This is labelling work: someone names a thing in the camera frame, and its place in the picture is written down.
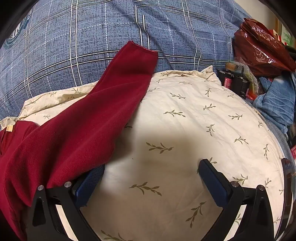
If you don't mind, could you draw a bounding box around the blue plaid pillow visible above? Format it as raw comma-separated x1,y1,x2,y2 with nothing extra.
1,0,248,118

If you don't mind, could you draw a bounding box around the cream leaf-print pillow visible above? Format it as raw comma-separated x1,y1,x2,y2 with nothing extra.
0,65,293,241

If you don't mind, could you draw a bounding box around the dark red knit sweater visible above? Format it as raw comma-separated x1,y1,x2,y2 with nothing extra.
1,42,158,240

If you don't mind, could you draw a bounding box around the blue denim garment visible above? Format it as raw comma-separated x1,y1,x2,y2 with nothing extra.
252,72,295,134

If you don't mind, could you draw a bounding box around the dark red plastic bag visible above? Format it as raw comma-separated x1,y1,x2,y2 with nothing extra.
233,18,295,77

